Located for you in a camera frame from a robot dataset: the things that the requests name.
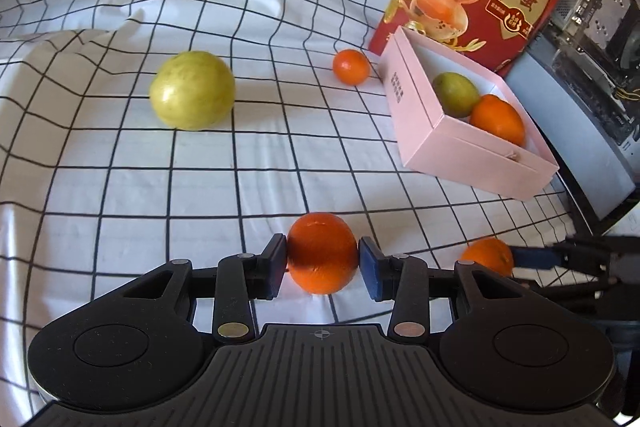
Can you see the green pear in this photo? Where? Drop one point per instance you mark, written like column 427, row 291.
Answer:
column 454, row 94

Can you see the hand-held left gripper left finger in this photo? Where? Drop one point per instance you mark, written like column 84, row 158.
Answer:
column 274, row 274

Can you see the large orange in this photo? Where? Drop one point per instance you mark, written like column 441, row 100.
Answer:
column 497, row 121

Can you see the white checked cloth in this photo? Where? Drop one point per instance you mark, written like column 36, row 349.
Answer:
column 225, row 187

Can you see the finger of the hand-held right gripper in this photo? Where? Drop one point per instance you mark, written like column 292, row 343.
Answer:
column 580, row 297
column 535, row 258

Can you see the pink cardboard box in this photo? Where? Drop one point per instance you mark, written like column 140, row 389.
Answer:
column 425, row 127

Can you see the large yellow-green fruit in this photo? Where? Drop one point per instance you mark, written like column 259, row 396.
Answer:
column 192, row 90

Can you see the mandarin with stem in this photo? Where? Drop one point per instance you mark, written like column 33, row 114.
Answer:
column 322, row 254

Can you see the grey flat box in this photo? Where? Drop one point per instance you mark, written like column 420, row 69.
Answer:
column 565, row 132

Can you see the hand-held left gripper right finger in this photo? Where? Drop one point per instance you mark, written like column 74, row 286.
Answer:
column 369, row 274

